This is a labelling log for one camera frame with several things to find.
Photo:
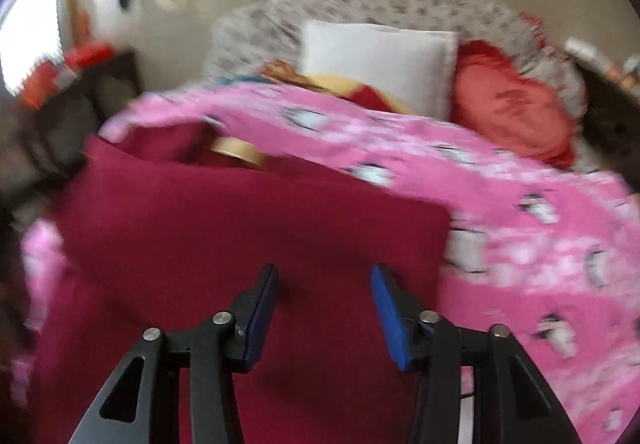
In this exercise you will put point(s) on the red square gift box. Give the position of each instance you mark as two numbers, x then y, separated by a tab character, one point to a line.
42	84

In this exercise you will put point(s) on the red heart cushion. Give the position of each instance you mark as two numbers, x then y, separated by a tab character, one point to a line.
505	104

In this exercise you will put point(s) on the maroon fleece garment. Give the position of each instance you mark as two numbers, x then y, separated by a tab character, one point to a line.
225	234

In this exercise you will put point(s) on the white pillow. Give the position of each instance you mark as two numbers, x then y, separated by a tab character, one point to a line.
380	59

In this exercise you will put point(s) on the pink penguin print blanket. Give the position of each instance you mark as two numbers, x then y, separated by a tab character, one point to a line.
525	249

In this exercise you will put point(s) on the lattice window door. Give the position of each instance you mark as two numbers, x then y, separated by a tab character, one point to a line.
30	24

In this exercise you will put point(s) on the red flat gift box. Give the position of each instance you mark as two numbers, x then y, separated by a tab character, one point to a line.
90	56

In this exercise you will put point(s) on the red patterned cushion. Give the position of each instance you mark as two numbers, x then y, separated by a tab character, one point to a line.
535	26

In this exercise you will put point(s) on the dark wooden console table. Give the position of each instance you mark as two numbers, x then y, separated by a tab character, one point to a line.
65	124

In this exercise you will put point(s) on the dark wooden cabinet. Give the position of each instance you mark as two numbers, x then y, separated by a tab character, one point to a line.
610	119

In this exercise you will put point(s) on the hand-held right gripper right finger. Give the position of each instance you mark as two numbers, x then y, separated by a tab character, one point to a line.
390	319

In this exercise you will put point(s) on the yellow and red cloth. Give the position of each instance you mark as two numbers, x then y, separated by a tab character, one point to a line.
340	86

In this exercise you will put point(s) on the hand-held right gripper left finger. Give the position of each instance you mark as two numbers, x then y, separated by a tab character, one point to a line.
260	319

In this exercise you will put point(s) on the tan curved object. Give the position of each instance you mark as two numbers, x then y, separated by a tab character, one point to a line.
242	151

